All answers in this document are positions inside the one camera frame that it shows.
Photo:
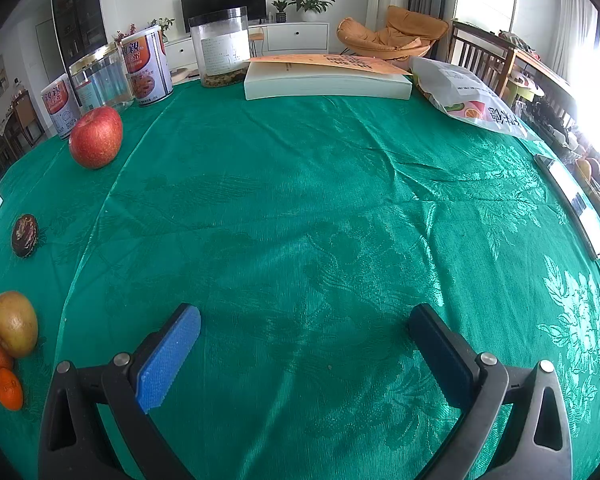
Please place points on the white television cabinet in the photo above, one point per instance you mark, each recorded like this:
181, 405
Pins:
300, 35

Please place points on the small dark pot plant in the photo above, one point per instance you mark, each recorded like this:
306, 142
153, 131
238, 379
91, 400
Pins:
280, 10

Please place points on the green plant white vase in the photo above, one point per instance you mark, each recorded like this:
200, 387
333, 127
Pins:
164, 25

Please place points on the red apple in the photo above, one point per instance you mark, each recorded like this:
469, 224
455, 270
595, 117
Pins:
96, 137

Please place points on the green satin tablecloth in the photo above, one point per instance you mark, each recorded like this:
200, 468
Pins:
300, 210

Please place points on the red label tin can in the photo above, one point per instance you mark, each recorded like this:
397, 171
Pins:
60, 110
147, 67

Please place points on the dark purple passion fruit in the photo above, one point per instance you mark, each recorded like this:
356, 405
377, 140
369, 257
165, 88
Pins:
25, 235

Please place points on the thick orange cover book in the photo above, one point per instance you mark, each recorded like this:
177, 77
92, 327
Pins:
327, 82

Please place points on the brown-green pear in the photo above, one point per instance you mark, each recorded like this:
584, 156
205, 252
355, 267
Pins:
13, 323

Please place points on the red flower potted plant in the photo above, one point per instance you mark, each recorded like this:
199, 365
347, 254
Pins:
125, 35

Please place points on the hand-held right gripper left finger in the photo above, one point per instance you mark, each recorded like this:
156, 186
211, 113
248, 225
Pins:
167, 360

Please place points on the gold lid glass jar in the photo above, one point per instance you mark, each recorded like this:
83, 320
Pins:
102, 82

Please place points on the pile of small toys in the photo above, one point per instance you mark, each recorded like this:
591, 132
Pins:
580, 160

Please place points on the dark glass display cabinet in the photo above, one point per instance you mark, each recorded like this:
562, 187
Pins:
77, 10

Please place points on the black flat television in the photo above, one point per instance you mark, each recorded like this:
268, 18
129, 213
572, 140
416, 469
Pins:
224, 2

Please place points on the white printed snack bag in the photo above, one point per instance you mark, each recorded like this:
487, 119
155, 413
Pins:
472, 100

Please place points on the orange mandarin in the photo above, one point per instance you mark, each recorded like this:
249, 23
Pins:
8, 389
0, 355

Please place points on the leafy plant white pot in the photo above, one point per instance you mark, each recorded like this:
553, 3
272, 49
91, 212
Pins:
310, 2

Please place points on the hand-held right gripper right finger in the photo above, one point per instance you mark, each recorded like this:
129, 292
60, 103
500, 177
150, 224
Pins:
442, 355

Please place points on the black lid clear jar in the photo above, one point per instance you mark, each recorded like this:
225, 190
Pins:
220, 47

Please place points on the dark wooden bench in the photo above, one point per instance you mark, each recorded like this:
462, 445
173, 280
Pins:
490, 55

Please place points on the orange lounge chair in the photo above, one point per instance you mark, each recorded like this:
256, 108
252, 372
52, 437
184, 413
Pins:
387, 35

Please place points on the white sheer curtain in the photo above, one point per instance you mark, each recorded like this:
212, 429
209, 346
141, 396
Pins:
570, 25

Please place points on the dark smartphone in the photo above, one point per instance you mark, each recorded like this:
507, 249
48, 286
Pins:
572, 205

